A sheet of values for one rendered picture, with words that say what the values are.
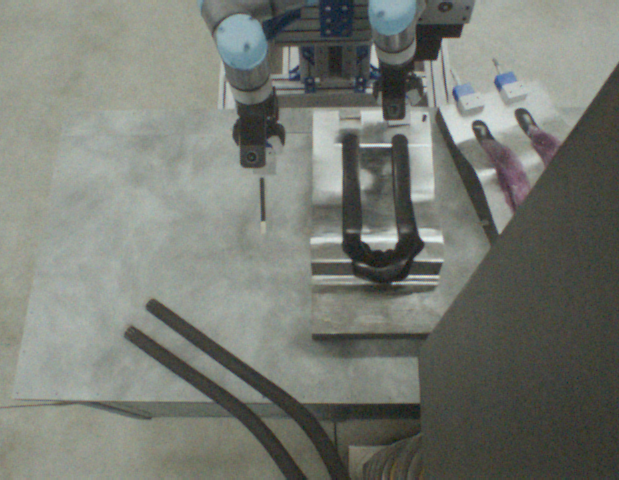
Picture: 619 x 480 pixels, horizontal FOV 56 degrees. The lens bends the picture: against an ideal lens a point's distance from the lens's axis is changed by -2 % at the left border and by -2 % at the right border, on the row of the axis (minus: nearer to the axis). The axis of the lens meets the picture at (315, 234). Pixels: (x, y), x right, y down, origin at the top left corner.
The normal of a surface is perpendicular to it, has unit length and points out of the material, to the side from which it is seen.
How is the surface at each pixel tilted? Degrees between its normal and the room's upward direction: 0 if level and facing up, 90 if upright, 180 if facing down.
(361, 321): 0
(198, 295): 0
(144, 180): 0
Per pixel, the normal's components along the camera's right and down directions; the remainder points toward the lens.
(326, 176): -0.03, -0.33
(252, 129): -0.07, 0.13
